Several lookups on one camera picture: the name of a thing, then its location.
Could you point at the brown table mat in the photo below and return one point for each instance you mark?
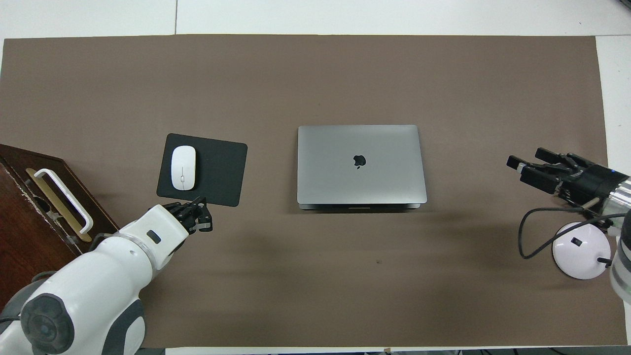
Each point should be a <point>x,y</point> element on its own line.
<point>315,281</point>

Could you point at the silver laptop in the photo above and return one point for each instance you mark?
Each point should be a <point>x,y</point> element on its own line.
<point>360,182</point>

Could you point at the white computer mouse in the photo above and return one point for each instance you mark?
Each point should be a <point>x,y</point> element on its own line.
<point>183,167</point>

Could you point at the white desk lamp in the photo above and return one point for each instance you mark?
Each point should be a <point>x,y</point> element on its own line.
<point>581,261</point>

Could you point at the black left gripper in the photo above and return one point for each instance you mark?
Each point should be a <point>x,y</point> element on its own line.
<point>185,214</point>

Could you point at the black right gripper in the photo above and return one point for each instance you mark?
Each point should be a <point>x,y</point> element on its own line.
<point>594,185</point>

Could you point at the dark wooden box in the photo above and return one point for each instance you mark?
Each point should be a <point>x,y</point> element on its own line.
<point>24,246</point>

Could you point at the black mouse pad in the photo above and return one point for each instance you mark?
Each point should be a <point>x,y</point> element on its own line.
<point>219,170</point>

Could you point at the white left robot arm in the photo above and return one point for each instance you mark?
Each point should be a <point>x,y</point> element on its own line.
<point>98,276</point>

